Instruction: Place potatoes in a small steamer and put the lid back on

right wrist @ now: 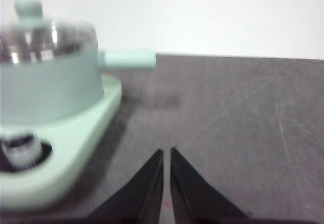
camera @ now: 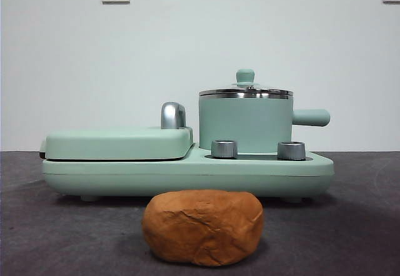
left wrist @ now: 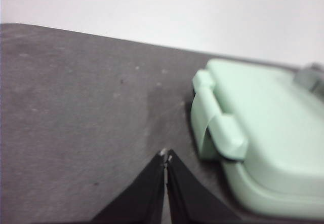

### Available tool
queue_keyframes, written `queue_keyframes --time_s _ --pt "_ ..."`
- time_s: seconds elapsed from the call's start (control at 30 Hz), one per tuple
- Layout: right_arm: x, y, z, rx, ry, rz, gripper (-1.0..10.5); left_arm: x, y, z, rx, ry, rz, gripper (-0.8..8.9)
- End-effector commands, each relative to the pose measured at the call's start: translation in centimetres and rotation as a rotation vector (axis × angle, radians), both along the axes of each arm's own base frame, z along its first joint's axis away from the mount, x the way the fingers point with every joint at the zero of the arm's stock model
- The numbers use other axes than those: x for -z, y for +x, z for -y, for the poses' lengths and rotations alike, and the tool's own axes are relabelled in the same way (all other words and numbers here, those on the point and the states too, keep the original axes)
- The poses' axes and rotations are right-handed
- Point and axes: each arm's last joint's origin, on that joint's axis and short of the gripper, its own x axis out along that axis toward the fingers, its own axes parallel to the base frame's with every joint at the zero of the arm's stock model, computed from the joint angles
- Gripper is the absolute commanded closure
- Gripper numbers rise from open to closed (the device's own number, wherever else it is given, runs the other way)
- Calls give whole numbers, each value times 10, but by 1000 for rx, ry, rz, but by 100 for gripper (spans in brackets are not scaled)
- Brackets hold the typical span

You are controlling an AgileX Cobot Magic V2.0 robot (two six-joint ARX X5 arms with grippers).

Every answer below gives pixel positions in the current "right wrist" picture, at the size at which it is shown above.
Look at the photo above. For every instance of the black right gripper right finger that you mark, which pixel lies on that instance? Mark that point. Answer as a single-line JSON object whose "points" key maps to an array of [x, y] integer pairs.
{"points": [[192, 198]]}

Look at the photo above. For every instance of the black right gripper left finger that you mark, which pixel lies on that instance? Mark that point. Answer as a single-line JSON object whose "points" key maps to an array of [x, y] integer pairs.
{"points": [[141, 196]]}

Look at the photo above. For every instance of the glass lid with green knob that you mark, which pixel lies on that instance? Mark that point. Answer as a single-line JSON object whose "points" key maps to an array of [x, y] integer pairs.
{"points": [[50, 36]]}

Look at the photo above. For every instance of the mint green steamer pot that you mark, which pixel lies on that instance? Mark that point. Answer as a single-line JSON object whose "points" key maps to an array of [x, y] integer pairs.
{"points": [[50, 89]]}

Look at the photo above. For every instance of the mint green breakfast maker base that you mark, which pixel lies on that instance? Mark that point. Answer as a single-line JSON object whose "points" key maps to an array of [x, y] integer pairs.
{"points": [[83, 143]]}

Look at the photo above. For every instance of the silver control knob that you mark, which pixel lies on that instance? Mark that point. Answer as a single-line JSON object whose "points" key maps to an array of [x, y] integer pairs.
{"points": [[21, 150]]}

